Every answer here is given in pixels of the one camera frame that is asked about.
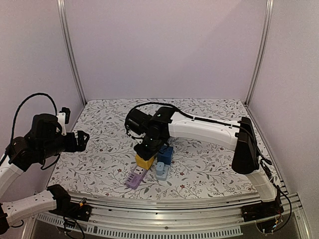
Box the left aluminium frame post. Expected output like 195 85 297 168
57 0 87 106

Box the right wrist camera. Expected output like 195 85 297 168
125 109 152 136

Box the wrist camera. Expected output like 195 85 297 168
28 107 71 140
125 109 152 136

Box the floral patterned table mat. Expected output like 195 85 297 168
48 98 280 200

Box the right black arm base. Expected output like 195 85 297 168
241 201 284 222

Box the aluminium front rail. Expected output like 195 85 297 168
24 191 304 237

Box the yellow cube socket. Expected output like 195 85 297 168
135 154 155 170

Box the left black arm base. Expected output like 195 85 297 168
49 197 92 222

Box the grey-blue power strip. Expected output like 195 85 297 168
156 164 170 181

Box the right aluminium frame post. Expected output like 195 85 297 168
244 0 274 108

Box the blue cube socket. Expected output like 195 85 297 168
157 145 173 165

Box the purple power strip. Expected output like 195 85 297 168
125 166 148 189

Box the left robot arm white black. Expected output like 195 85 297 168
0 107 92 234

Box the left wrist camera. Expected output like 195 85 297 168
28 107 71 140

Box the aluminium frame post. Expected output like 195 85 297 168
244 0 274 108
57 0 87 106

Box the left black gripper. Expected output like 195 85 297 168
40 130 90 159

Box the light blue plug adapter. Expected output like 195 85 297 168
156 162 165 176

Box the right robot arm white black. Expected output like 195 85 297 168
125 103 282 217

